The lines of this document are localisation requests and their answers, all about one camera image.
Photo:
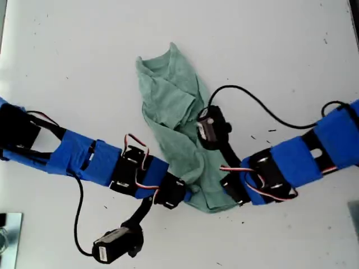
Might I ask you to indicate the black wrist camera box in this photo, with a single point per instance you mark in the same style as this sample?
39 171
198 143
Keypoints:
115 245

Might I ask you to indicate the green t-shirt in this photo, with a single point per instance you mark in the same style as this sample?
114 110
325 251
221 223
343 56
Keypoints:
174 101

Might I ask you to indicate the black white camera box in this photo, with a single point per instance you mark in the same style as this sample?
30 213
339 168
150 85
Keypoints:
213 127

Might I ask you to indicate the black clamp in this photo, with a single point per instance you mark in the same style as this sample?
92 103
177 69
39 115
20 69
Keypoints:
2 220

